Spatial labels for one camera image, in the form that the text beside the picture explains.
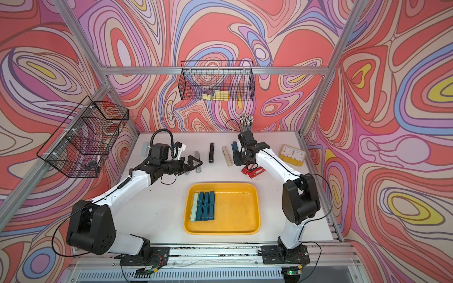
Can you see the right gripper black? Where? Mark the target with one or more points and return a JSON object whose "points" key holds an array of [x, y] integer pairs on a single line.
{"points": [[238, 162]]}

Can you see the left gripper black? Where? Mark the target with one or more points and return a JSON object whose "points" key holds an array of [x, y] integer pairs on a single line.
{"points": [[183, 168]]}

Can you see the dark teal pruning pliers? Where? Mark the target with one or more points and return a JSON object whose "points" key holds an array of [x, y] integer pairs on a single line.
{"points": [[200, 207]]}

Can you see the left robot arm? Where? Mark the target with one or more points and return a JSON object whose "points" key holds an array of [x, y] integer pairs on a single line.
{"points": [[91, 225]]}

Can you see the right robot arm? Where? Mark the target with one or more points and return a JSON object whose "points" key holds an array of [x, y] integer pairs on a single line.
{"points": [[300, 198]]}

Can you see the grey pruning pliers upright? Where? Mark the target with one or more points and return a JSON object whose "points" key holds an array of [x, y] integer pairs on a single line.
{"points": [[197, 155]]}

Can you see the black pruning pliers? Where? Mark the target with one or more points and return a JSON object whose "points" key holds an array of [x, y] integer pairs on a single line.
{"points": [[211, 153]]}

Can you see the beige pruning pliers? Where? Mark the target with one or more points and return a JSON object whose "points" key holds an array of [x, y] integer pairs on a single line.
{"points": [[227, 156]]}

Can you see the light blue-grey pliers far left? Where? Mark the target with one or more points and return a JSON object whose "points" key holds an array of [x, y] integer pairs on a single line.
{"points": [[144, 150]]}

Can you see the yellow plastic storage tray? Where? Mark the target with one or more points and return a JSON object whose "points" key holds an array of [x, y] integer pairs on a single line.
{"points": [[237, 210]]}

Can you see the pencil holder cup with pencils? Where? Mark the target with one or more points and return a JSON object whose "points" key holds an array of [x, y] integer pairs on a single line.
{"points": [[245, 123]]}

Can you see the yellow alarm clock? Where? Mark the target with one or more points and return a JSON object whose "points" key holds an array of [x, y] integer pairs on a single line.
{"points": [[292, 155]]}

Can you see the yellow sticky notes in basket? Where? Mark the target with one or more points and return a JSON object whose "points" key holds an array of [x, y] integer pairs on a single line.
{"points": [[216, 95]]}

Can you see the black wire basket back wall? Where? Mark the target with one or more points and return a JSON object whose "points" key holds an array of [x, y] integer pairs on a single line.
{"points": [[204, 76]]}

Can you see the black wire basket wall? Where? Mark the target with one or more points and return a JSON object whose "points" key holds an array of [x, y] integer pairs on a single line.
{"points": [[82, 143], [204, 76]]}

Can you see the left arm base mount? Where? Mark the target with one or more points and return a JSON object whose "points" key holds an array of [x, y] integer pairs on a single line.
{"points": [[154, 256]]}

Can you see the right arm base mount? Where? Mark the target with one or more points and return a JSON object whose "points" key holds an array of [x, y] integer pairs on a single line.
{"points": [[279, 254]]}

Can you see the aluminium front rail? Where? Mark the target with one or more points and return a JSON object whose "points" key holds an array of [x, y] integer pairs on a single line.
{"points": [[219, 263]]}

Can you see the black wire basket left wall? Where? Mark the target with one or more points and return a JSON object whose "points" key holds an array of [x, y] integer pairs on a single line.
{"points": [[82, 143]]}

